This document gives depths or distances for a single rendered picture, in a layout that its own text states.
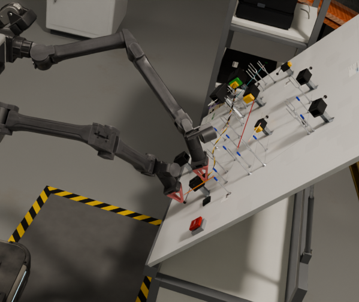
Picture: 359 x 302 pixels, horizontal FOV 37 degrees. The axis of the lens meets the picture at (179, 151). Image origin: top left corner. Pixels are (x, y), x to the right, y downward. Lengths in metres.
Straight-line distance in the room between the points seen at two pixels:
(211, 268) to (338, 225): 1.90
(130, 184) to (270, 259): 1.65
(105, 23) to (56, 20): 0.49
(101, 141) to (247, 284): 0.96
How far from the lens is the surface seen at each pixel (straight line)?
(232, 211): 2.05
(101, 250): 3.46
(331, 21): 6.17
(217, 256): 2.47
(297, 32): 3.04
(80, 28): 5.59
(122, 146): 1.95
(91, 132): 1.82
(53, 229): 3.56
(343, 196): 4.45
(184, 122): 2.19
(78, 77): 5.06
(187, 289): 2.32
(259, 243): 2.59
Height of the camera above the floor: 2.58
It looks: 37 degrees down
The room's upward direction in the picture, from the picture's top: 13 degrees clockwise
